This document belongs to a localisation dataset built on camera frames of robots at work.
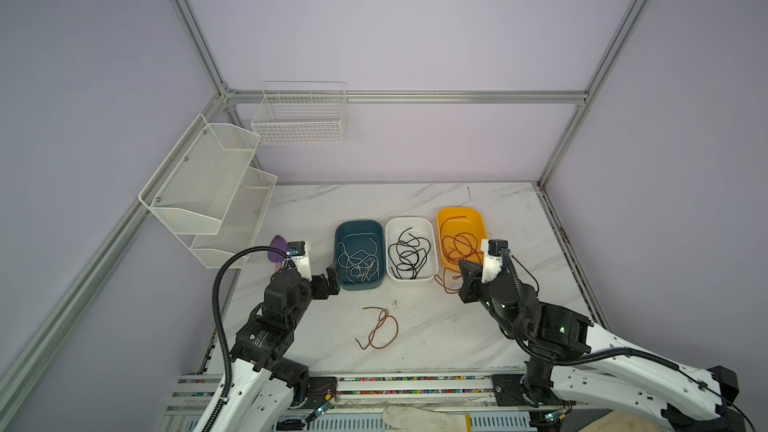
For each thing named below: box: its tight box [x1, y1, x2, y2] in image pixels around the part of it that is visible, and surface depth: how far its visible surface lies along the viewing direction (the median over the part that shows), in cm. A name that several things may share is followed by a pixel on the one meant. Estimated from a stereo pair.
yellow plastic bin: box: [436, 207, 487, 271], surface depth 107 cm
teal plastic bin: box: [334, 219, 387, 291], surface depth 100 cm
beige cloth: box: [578, 410, 659, 432], surface depth 70 cm
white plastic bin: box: [385, 217, 439, 283], surface depth 100 cm
